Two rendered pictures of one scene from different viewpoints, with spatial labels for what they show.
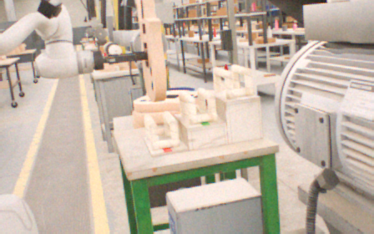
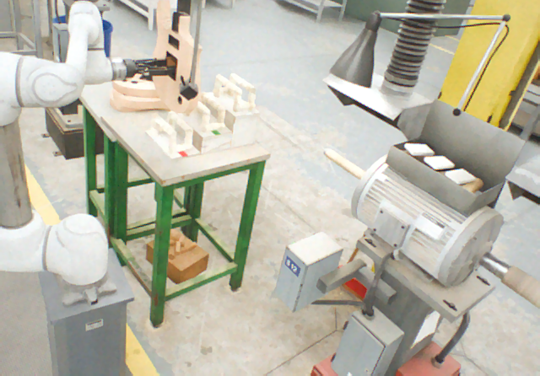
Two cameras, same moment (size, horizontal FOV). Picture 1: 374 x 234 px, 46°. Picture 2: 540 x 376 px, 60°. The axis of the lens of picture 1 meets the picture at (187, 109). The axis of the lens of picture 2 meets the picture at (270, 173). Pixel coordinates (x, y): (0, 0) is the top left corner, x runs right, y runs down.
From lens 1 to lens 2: 0.91 m
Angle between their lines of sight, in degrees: 36
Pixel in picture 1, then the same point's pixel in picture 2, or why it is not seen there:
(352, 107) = (423, 228)
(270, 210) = (253, 199)
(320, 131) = (399, 231)
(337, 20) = (417, 171)
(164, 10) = not seen: outside the picture
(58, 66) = (94, 76)
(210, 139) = (218, 146)
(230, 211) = (329, 259)
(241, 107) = (245, 120)
